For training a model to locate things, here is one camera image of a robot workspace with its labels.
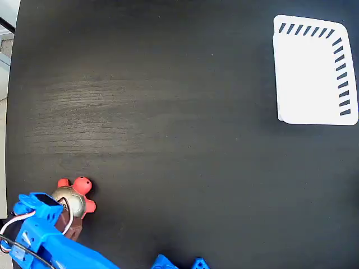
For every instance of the blue 3D-printed robot arm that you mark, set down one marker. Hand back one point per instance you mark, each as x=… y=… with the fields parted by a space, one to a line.
x=42 y=241

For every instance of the red turtle toy gold shell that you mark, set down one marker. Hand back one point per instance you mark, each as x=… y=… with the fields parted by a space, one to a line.
x=78 y=196

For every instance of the grey box beside table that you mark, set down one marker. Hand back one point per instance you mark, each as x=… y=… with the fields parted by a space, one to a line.
x=5 y=53

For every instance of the white slotted plastic tray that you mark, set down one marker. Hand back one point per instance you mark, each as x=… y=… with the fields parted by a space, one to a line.
x=305 y=78

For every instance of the black metal bar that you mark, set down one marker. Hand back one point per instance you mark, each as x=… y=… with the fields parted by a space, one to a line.
x=7 y=24

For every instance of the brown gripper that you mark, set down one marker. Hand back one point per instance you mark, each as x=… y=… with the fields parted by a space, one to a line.
x=47 y=208

